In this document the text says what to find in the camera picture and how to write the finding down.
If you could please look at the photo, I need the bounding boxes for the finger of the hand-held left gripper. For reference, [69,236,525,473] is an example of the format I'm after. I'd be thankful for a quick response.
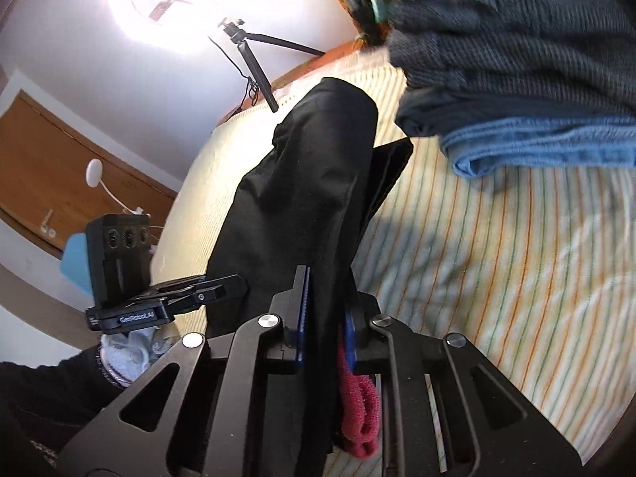
[196,273,249,311]

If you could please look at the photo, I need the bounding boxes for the black tripod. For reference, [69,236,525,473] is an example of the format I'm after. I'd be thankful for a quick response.
[219,17,328,114]

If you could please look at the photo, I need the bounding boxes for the ring light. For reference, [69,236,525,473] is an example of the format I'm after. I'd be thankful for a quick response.
[97,0,244,58]

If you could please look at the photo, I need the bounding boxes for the black cable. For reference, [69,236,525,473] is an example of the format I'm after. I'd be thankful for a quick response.
[207,35,260,112]

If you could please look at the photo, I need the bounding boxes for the white clip lamp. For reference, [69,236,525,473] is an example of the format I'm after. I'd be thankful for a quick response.
[83,158,152,222]

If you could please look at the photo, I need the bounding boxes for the wooden wardrobe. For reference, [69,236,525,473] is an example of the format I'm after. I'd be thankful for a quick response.
[0,88,180,260]

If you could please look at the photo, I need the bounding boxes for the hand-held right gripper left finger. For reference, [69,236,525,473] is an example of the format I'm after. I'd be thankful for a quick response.
[58,264,312,477]

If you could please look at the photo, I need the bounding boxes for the blue folded jeans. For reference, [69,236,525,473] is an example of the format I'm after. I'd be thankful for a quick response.
[441,115,636,178]

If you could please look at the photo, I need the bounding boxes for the person's left forearm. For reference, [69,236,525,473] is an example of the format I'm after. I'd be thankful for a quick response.
[0,345,131,477]

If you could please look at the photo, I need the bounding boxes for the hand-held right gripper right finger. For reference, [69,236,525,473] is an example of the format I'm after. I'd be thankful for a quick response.
[344,277,583,477]

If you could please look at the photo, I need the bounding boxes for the light blue board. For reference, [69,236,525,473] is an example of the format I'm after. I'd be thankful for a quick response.
[60,233,94,300]

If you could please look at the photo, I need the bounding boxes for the black pants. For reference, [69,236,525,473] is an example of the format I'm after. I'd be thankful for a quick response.
[204,77,415,477]

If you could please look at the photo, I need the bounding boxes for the person's left hand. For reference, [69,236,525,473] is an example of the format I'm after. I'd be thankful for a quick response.
[98,330,174,387]

